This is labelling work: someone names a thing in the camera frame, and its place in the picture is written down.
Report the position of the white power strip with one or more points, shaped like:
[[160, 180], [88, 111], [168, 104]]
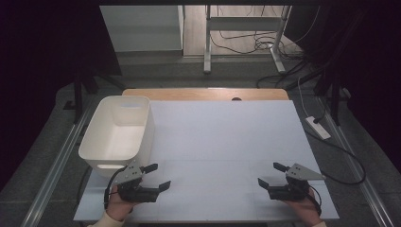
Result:
[[318, 128]]

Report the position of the white plastic bin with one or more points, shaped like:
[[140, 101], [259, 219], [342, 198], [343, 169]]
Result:
[[115, 142]]

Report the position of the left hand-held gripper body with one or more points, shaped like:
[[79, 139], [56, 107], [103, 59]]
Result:
[[135, 189]]

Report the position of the black stand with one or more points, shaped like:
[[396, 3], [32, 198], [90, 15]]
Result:
[[78, 91], [332, 91]]

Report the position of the grey metal desk frame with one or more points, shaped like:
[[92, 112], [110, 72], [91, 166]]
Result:
[[242, 23]]

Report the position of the white cabinet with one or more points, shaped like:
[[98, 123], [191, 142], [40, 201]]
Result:
[[142, 28]]

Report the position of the person's left hand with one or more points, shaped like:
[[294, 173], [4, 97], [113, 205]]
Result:
[[118, 208]]

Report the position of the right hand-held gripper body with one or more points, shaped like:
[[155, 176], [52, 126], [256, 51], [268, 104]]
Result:
[[291, 187]]

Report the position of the person's right hand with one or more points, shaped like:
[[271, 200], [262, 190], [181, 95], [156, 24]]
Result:
[[303, 210]]

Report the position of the wooden table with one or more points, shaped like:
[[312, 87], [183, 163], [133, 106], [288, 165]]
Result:
[[201, 94]]

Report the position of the white table mat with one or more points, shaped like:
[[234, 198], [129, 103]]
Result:
[[220, 142]]

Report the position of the aluminium floor rail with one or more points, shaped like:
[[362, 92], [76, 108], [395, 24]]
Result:
[[362, 179], [53, 176]]

